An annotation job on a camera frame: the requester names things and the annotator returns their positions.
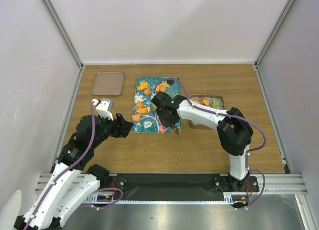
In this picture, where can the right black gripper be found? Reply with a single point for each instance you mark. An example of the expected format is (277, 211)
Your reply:
(168, 123)

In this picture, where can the teal floral serving tray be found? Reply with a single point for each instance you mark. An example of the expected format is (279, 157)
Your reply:
(144, 117)

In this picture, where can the metal tongs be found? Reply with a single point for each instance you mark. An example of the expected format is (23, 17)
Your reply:
(175, 129)

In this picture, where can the orange flower cookie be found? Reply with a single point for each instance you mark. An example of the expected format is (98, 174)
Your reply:
(139, 105)

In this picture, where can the orange fish cookie lower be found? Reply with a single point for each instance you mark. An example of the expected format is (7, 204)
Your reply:
(142, 110)

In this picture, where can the orange swirl cookie top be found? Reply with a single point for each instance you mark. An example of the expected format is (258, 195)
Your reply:
(147, 92)

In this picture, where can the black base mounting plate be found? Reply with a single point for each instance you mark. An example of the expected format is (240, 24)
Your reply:
(181, 187)

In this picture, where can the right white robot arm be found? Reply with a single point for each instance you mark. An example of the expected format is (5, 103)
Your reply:
(234, 133)

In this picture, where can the orange fish cookie top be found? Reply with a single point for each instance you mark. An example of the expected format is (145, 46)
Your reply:
(142, 86)

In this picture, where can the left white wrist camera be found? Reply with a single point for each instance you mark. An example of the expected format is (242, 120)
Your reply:
(104, 108)

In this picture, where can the orange fish cookie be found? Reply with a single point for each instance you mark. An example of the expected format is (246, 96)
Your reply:
(142, 86)
(142, 110)

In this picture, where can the brown cookie tin box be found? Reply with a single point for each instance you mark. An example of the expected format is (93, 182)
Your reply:
(196, 125)

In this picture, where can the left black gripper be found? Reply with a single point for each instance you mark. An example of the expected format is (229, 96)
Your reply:
(121, 126)

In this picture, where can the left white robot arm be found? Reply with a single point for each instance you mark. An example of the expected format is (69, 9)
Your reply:
(55, 205)

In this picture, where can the pink sandwich cookie lower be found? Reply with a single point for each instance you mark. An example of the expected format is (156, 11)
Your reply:
(162, 128)

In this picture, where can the orange round cookie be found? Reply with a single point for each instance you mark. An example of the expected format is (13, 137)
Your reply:
(162, 88)
(158, 88)

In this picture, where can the green sandwich cookie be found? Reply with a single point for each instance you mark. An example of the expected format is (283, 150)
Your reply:
(215, 103)

